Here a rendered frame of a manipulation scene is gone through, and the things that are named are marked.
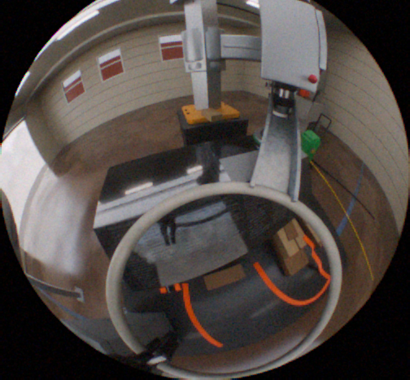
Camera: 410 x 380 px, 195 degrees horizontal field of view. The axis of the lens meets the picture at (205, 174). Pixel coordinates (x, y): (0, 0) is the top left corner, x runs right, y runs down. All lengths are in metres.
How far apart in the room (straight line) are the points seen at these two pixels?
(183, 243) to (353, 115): 5.07
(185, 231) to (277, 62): 0.66
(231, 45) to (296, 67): 0.69
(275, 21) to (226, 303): 1.60
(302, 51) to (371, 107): 4.56
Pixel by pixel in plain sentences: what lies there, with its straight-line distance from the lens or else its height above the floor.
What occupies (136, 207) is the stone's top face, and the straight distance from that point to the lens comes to 0.43.
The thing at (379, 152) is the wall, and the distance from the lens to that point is 5.10.
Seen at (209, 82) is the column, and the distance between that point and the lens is 1.11.
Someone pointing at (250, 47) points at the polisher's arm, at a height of 1.36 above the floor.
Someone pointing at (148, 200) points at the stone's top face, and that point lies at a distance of 0.42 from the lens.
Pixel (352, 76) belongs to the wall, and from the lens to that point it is 5.17.
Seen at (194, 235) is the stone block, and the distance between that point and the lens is 0.42.
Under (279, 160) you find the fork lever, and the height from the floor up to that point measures 0.92.
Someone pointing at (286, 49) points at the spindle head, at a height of 1.26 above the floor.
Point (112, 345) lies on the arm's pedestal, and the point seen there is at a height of 0.72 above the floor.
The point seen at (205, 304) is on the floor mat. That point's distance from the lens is 1.19.
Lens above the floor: 1.15
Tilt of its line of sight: 48 degrees down
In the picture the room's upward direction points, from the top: 5 degrees counter-clockwise
